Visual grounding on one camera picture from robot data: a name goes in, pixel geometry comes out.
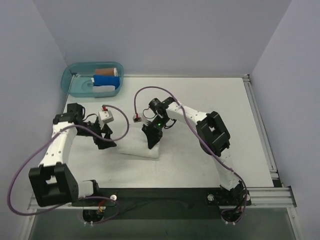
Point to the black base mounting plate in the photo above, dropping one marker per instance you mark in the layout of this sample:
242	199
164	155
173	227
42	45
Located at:
197	203

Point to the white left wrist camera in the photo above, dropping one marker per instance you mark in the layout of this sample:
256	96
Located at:
105	117

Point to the aluminium front rail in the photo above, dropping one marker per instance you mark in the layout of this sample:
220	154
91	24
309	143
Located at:
261	197

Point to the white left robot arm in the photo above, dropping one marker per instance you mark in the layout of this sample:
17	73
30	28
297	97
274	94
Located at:
52	181

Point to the white terry towel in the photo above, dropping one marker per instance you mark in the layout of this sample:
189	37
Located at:
135	144

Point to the blue rolled towel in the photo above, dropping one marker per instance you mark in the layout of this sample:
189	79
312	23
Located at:
106	80

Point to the teal plastic bin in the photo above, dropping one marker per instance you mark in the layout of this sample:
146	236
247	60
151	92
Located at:
77	79

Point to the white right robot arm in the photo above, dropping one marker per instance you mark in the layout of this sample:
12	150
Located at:
213	136

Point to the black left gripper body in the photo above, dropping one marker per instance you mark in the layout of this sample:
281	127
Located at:
100	137

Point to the brown rolled towel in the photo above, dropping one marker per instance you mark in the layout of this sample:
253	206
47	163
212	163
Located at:
110	71

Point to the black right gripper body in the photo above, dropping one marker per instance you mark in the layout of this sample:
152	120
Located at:
152	131

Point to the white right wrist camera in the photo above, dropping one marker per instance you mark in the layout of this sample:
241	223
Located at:
137	119

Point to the white rolled towel in bin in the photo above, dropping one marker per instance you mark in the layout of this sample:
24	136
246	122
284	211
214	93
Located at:
103	88

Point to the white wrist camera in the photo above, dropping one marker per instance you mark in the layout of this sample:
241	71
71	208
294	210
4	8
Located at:
105	117
137	119

